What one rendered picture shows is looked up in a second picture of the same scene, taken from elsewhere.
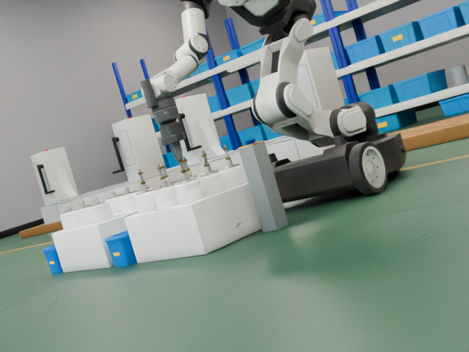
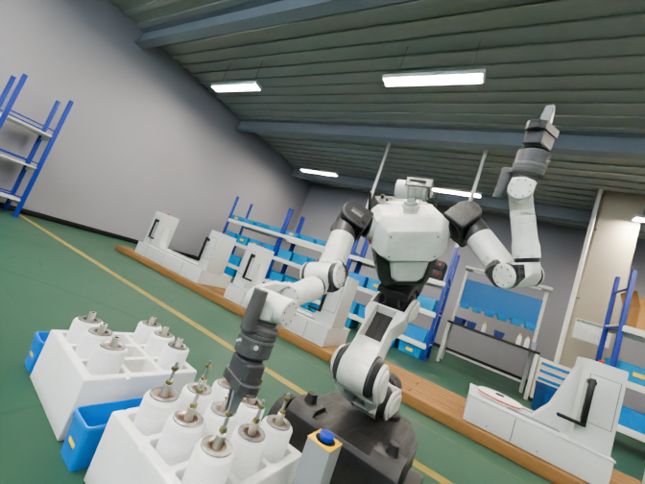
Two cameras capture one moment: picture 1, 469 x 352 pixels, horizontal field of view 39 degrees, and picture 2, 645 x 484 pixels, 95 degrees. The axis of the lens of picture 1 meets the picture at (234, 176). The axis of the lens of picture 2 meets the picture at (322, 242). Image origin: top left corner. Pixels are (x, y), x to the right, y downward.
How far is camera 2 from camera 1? 1.63 m
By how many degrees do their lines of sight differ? 14
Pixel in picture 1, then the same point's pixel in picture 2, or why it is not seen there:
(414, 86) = not seen: hidden behind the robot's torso
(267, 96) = (359, 363)
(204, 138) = (256, 277)
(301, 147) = (308, 329)
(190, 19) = (342, 242)
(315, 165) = (356, 460)
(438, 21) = not seen: hidden behind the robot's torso
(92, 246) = (63, 395)
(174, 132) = (250, 380)
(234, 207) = not seen: outside the picture
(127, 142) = (213, 245)
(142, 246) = (103, 471)
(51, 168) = (162, 226)
